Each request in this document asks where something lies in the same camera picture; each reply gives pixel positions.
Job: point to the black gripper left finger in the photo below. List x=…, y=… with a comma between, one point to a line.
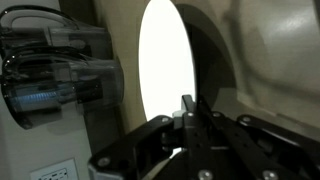
x=140, y=150

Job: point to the white round plate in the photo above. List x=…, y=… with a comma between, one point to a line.
x=166, y=60

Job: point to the white wall outlet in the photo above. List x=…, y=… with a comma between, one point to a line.
x=55, y=171

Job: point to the dark translucent countertop appliance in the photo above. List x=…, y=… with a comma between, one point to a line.
x=60, y=80

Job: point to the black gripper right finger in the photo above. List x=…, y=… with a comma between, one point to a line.
x=253, y=150

